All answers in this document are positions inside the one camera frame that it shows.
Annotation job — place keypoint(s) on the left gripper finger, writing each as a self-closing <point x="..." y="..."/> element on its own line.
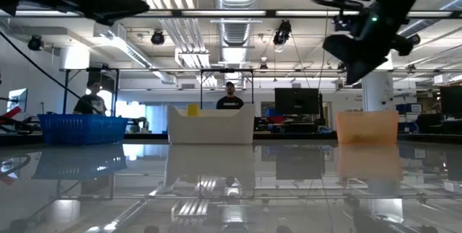
<point x="112" y="5"/>

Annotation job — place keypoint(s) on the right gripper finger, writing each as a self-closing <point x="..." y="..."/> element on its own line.
<point x="361" y="69"/>

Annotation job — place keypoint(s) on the yellow rectangular block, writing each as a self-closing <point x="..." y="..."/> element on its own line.
<point x="193" y="110"/>

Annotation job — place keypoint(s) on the white building pillar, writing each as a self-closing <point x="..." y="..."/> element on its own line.
<point x="377" y="92"/>

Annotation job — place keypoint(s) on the black ceiling spotlight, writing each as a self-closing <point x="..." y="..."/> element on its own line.
<point x="282" y="32"/>
<point x="157" y="37"/>
<point x="416" y="39"/>
<point x="35" y="42"/>

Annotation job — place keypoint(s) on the translucent orange plastic bin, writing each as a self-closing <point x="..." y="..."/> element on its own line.
<point x="366" y="128"/>

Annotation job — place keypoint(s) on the black monitor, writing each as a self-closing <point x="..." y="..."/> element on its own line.
<point x="296" y="101"/>
<point x="451" y="101"/>

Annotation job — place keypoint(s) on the person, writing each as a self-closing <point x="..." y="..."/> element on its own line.
<point x="90" y="103"/>
<point x="230" y="102"/>

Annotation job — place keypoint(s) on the lit computer screen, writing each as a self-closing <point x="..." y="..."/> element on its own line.
<point x="18" y="99"/>

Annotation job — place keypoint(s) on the blue plastic mesh basket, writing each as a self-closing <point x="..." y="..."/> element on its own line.
<point x="83" y="130"/>

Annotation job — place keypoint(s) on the red flat object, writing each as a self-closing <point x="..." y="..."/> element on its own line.
<point x="9" y="114"/>

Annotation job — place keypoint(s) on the white plastic bin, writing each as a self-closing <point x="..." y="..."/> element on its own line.
<point x="211" y="130"/>

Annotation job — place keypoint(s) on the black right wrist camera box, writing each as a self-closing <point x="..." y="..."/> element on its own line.
<point x="343" y="47"/>

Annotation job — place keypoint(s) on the black background rig frame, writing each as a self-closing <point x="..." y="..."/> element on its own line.
<point x="201" y="88"/>
<point x="65" y="88"/>

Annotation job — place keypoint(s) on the silver ventilation duct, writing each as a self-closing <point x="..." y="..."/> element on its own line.
<point x="236" y="27"/>

